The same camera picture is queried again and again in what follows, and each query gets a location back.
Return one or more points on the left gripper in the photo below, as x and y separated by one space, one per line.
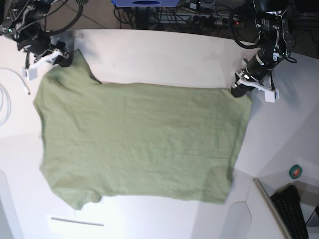
254 70

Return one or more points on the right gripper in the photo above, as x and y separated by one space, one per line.
40 43

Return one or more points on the olive green t-shirt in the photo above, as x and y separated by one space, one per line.
137 139

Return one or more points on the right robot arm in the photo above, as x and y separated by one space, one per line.
20 22

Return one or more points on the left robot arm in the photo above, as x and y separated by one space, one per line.
271 21

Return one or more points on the white power strip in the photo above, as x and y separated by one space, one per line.
210 20

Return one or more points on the blue box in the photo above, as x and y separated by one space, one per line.
155 3

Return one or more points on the green tape roll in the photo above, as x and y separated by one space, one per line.
295 171

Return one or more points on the black keyboard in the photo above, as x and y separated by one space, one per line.
287 203

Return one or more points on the grey monitor edge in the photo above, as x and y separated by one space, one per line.
280 223

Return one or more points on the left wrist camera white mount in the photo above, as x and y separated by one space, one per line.
271 94

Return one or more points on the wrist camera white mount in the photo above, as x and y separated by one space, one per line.
271 94
40 64

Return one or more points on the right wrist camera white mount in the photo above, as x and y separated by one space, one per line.
40 64

